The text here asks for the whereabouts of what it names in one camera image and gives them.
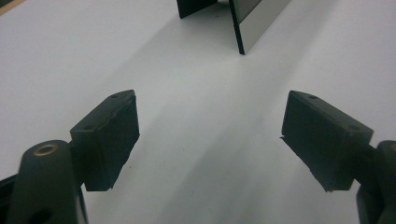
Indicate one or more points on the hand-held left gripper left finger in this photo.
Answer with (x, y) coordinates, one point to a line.
(109, 140)

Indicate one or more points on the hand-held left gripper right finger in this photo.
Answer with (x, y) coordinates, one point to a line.
(323, 140)

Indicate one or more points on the black photo frame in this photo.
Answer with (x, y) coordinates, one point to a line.
(264, 25)

